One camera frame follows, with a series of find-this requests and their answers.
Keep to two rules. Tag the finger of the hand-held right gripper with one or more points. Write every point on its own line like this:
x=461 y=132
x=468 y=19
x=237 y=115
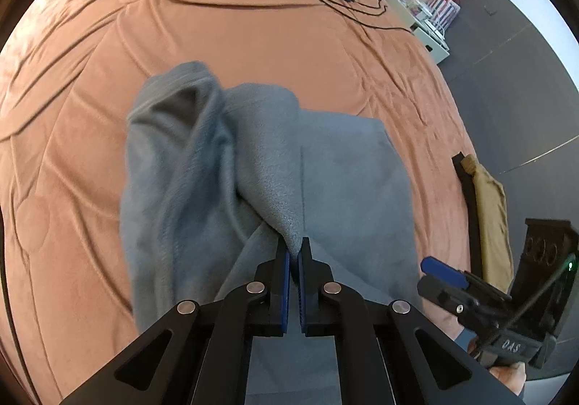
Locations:
x=441 y=294
x=445 y=271

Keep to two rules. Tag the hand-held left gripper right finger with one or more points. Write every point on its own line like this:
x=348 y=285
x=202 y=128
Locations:
x=304 y=292

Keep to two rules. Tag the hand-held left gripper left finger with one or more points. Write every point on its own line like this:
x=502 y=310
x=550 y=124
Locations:
x=284 y=292

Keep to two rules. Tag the grey t-shirt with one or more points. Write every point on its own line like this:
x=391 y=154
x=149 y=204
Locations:
x=343 y=188

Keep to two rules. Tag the person's right hand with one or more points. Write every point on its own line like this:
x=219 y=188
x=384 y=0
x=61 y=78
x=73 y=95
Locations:
x=509 y=380

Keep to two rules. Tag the tan folded garment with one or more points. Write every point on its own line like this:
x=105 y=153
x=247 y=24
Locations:
x=493 y=215

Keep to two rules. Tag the white bedside shelf unit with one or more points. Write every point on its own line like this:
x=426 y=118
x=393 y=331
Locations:
x=425 y=34

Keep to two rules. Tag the orange fleece blanket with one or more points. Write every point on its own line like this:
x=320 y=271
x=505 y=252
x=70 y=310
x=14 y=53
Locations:
x=113 y=93

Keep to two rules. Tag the striped gift bag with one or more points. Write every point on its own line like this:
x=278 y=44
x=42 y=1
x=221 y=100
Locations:
x=445 y=7

